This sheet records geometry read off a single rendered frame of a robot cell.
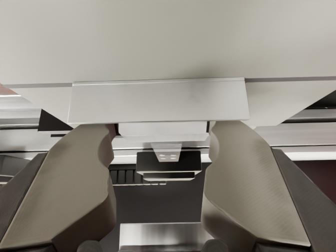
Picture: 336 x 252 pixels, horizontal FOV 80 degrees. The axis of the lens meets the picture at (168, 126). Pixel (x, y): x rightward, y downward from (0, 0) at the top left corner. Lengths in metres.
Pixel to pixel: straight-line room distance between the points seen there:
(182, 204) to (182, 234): 0.50
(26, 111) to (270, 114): 0.24
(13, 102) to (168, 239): 0.19
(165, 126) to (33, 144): 0.39
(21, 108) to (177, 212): 0.55
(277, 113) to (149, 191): 0.57
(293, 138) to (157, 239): 0.38
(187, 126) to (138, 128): 0.04
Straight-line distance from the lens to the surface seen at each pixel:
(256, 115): 0.17
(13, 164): 0.51
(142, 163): 0.38
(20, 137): 0.55
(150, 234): 0.20
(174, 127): 0.17
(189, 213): 0.70
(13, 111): 0.27
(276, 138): 0.49
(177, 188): 0.69
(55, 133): 0.22
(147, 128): 0.17
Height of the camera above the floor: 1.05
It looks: 17 degrees down
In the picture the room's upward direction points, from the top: 179 degrees clockwise
